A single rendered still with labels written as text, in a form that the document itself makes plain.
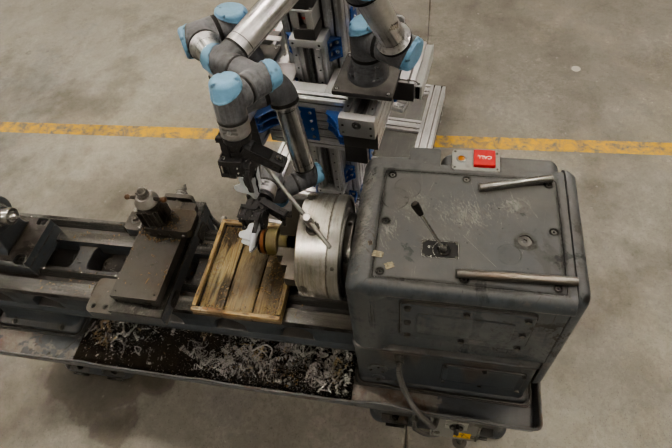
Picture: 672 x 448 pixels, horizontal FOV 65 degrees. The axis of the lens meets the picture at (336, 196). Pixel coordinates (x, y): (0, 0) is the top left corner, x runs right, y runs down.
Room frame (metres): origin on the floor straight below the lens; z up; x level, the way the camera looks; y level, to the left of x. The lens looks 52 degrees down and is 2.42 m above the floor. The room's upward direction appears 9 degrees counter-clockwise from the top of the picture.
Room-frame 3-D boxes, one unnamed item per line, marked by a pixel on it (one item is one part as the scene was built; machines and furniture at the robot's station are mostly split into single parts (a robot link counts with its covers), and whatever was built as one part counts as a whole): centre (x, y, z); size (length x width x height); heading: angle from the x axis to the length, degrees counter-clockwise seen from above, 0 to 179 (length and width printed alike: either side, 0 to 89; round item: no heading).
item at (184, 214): (1.12, 0.58, 0.99); 0.20 x 0.10 x 0.05; 73
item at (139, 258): (1.07, 0.63, 0.95); 0.43 x 0.17 x 0.05; 163
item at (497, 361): (0.78, -0.33, 0.43); 0.60 x 0.48 x 0.86; 73
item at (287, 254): (0.81, 0.16, 1.08); 0.12 x 0.11 x 0.05; 163
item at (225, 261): (0.96, 0.33, 0.89); 0.36 x 0.30 x 0.04; 163
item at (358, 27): (1.53, -0.19, 1.33); 0.13 x 0.12 x 0.14; 44
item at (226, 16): (1.72, 0.27, 1.33); 0.13 x 0.12 x 0.14; 111
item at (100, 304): (1.07, 0.68, 0.90); 0.47 x 0.30 x 0.06; 163
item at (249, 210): (1.05, 0.26, 1.08); 0.12 x 0.09 x 0.08; 163
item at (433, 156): (1.01, -0.27, 1.24); 0.09 x 0.08 x 0.03; 73
